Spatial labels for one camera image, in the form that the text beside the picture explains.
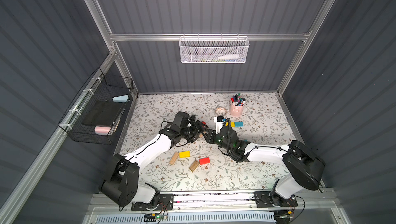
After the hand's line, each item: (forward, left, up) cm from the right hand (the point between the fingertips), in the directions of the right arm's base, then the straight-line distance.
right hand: (201, 133), depth 81 cm
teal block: (+16, -25, -15) cm, 33 cm away
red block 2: (-9, -2, -15) cm, 18 cm away
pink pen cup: (+23, -23, -9) cm, 33 cm away
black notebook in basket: (0, +43, +18) cm, 47 cm away
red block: (+16, -2, -15) cm, 22 cm away
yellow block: (-5, +10, -15) cm, 19 cm away
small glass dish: (+27, -14, -16) cm, 34 cm away
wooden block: (-8, +15, -14) cm, 22 cm away
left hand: (0, -4, +1) cm, 4 cm away
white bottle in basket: (+43, -18, +19) cm, 50 cm away
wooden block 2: (0, 0, -1) cm, 1 cm away
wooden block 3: (-12, +4, -15) cm, 19 cm away
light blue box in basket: (+14, +43, +12) cm, 46 cm away
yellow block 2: (+16, -21, -15) cm, 30 cm away
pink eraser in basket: (-8, +42, +15) cm, 45 cm away
